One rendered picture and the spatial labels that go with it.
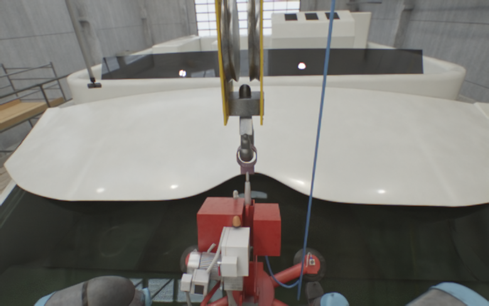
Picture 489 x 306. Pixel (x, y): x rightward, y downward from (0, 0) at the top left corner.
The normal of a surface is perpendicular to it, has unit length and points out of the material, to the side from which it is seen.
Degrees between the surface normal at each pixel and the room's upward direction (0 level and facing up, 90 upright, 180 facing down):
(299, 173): 21
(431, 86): 90
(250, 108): 90
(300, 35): 61
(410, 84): 90
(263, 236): 73
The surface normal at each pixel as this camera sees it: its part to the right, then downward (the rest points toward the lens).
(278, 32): -0.07, 0.00
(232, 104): -0.06, 0.49
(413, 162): 0.00, -0.65
